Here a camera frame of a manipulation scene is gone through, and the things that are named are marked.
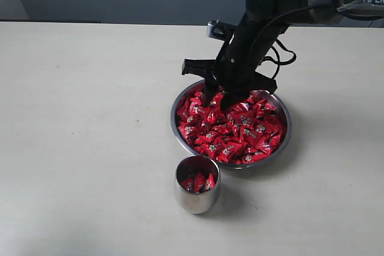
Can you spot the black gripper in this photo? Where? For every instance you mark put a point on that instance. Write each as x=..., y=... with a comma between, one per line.
x=234, y=68

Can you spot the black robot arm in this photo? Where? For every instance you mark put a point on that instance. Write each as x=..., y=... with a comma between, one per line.
x=284, y=13

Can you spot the round steel bowl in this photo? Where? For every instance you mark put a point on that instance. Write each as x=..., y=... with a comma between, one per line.
x=282, y=112

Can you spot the pile of red wrapped candies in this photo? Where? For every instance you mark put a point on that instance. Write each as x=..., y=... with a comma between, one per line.
x=247, y=132

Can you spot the stainless steel cup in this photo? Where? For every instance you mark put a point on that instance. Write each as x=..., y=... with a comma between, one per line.
x=197, y=203

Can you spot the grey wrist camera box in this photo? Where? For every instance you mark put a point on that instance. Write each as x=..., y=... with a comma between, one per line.
x=219, y=30

